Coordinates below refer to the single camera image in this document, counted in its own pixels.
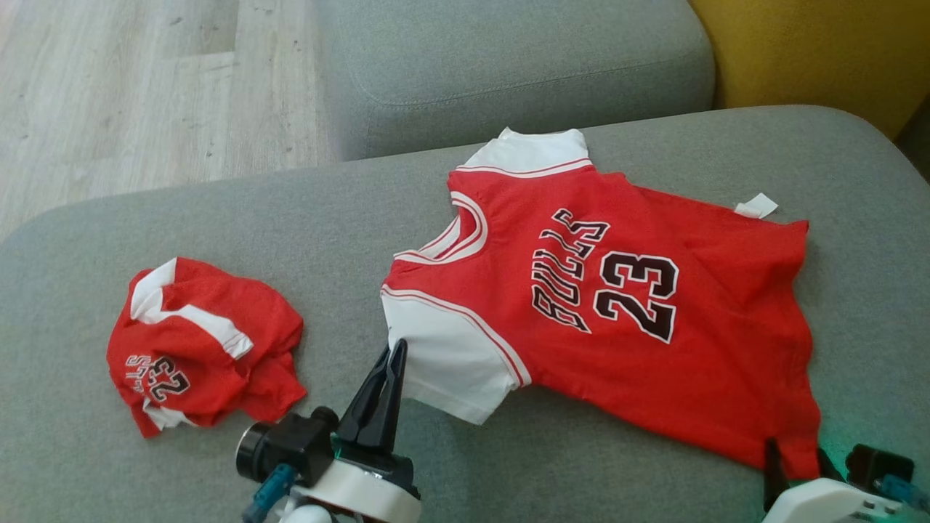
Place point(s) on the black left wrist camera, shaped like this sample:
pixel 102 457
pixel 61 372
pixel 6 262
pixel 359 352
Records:
pixel 290 443

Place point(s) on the yellow sofa backrest cushion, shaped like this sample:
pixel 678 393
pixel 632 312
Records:
pixel 814 51

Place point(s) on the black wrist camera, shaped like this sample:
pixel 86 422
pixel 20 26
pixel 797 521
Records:
pixel 290 443
pixel 875 465

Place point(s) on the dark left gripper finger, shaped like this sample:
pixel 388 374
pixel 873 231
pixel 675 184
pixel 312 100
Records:
pixel 394 407
pixel 363 414

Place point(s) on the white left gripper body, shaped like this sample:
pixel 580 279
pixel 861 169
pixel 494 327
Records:
pixel 363 490

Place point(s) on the red Bulls 23 shorts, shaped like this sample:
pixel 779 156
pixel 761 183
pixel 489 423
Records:
pixel 218 312

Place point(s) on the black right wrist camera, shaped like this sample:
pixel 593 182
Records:
pixel 875 465

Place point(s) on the grey sofa seat cushion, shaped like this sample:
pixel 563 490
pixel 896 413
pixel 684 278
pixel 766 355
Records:
pixel 508 65

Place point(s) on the red Bulls 23 jersey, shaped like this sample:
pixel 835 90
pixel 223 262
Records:
pixel 690 378

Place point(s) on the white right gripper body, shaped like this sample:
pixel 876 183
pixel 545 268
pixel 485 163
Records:
pixel 828 505

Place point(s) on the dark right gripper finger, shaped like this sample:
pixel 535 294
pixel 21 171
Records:
pixel 830 466
pixel 772 472

